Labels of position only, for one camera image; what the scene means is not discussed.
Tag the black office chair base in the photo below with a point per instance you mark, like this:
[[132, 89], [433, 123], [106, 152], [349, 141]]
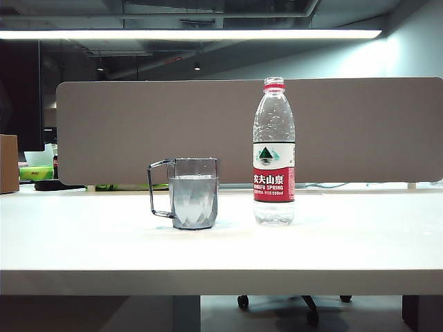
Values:
[[309, 304]]

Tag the black monitor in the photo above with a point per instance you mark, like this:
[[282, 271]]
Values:
[[20, 97]]

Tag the brown cardboard box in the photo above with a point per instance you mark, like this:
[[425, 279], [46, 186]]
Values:
[[8, 162]]

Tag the white tissue sheet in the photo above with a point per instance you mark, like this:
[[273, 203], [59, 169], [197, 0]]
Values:
[[39, 156]]

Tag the green flat packet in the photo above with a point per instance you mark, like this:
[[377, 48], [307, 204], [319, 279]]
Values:
[[131, 186]]

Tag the green tissue box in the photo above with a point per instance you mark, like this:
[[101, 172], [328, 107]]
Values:
[[36, 173]]

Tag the dark cola bottle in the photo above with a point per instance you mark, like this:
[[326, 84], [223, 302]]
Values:
[[55, 167]]

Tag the long ceiling light strip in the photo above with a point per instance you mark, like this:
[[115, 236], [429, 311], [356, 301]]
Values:
[[190, 34]]

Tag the black flat desk object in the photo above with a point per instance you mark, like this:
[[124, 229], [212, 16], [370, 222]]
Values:
[[59, 185]]

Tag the long brown desk partition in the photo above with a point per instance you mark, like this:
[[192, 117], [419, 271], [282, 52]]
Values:
[[138, 131]]

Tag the table leg panel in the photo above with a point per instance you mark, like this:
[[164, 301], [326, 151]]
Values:
[[186, 313], [422, 313]]

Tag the clear mineral water bottle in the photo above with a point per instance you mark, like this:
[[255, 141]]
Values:
[[273, 180]]

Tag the clear faceted plastic mug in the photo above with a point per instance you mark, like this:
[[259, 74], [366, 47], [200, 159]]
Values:
[[194, 204]]

